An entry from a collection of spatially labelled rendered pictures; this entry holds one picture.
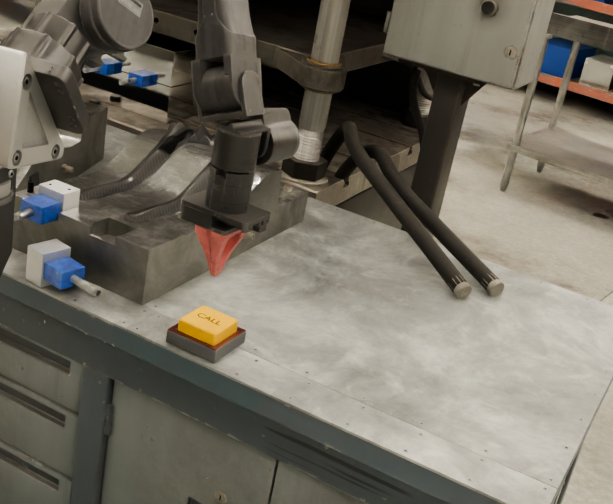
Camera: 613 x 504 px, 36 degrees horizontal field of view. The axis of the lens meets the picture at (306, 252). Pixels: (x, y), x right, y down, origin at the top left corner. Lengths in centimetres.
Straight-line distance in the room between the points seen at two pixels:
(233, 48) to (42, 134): 29
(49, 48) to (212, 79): 28
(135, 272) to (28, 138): 45
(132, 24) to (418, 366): 64
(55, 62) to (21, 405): 80
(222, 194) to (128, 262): 24
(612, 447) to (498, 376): 159
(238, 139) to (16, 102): 33
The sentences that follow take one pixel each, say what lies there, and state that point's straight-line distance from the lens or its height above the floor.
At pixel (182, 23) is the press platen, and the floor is 103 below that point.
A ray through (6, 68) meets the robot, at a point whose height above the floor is 121.
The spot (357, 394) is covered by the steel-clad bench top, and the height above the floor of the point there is 80.
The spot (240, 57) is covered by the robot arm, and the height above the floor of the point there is 120.
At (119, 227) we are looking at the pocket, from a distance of 142.
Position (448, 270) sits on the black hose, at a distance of 161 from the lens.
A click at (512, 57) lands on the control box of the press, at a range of 195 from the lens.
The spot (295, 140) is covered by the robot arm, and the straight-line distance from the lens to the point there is 124.
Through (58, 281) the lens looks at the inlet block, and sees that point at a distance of 137.
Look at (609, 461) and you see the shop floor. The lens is 289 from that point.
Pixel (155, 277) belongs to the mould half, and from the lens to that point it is 138.
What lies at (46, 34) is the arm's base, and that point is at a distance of 96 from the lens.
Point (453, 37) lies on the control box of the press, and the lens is 199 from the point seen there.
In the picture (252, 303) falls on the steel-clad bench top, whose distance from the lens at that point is 143.
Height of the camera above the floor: 145
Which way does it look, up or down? 23 degrees down
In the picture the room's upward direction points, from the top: 11 degrees clockwise
